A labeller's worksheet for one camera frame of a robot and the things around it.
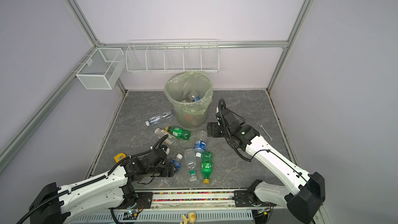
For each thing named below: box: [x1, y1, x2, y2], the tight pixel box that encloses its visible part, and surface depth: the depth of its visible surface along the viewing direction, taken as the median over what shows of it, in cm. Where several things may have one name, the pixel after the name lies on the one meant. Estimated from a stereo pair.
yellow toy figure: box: [179, 211, 197, 224], surface depth 69 cm
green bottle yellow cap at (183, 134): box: [164, 126, 192, 141], surface depth 94 cm
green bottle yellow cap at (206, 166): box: [201, 150, 213, 185], surface depth 81 cm
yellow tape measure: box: [114, 152, 127, 163], surface depth 88 cm
